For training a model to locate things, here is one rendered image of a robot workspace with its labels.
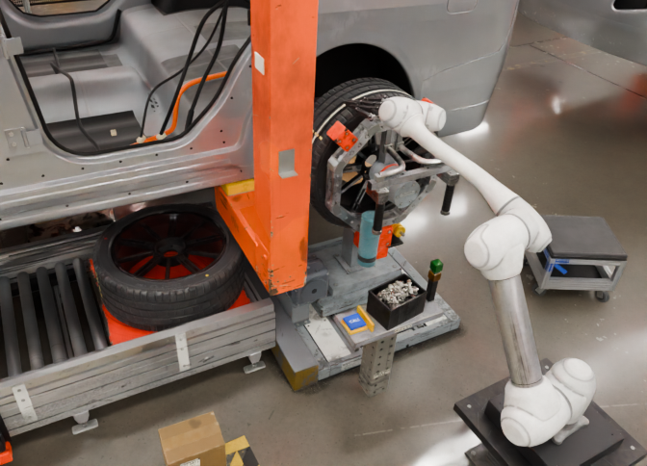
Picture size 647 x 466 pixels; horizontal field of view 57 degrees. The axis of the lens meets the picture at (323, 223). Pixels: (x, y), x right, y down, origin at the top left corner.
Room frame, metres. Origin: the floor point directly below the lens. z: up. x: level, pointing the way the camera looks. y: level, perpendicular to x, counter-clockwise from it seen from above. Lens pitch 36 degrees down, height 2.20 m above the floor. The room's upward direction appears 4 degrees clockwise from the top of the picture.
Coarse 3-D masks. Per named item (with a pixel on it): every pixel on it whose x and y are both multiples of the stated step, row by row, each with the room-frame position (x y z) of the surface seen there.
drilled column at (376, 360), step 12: (396, 336) 1.74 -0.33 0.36; (372, 348) 1.72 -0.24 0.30; (384, 348) 1.71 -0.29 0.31; (372, 360) 1.71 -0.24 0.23; (384, 360) 1.72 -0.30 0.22; (360, 372) 1.77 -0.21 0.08; (372, 372) 1.70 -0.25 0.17; (384, 372) 1.72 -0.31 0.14; (360, 384) 1.76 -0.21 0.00; (372, 384) 1.69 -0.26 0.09; (384, 384) 1.73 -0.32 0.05; (372, 396) 1.70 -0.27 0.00
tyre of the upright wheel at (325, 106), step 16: (352, 80) 2.43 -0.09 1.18; (368, 80) 2.43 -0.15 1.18; (384, 80) 2.50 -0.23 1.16; (336, 96) 2.33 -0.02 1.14; (352, 96) 2.30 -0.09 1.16; (368, 96) 2.29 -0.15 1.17; (400, 96) 2.31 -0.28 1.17; (320, 112) 2.28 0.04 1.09; (352, 112) 2.20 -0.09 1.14; (352, 128) 2.19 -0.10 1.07; (320, 144) 2.14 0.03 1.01; (336, 144) 2.16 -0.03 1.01; (320, 160) 2.12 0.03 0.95; (320, 176) 2.12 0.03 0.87; (320, 192) 2.12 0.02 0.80; (320, 208) 2.13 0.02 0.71; (336, 224) 2.17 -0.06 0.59
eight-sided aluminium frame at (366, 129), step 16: (368, 128) 2.13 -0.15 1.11; (384, 128) 2.16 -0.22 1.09; (336, 160) 2.08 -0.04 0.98; (336, 176) 2.06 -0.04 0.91; (432, 176) 2.31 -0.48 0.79; (336, 192) 2.07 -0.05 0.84; (336, 208) 2.07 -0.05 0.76; (400, 208) 2.28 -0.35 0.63; (352, 224) 2.11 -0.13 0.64; (384, 224) 2.20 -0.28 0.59
